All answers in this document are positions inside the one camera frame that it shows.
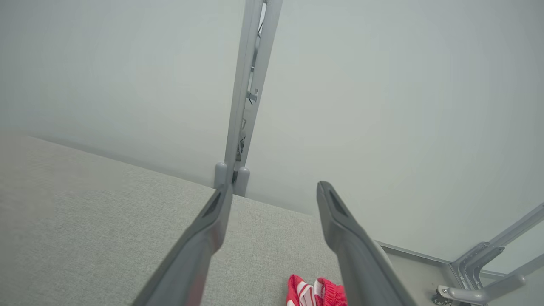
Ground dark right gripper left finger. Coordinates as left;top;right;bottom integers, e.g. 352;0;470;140
132;184;233;306

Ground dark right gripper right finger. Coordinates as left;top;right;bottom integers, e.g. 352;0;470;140
317;181;419;306

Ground red basketball shorts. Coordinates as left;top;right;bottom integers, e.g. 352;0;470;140
314;278;348;306

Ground red basketball jersey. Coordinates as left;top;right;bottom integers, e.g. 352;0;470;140
287;274;317;306

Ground grey metal partition foot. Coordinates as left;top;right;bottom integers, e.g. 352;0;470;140
433;203;544;306

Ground grey partition post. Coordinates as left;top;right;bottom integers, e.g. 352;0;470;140
214;0;284;197

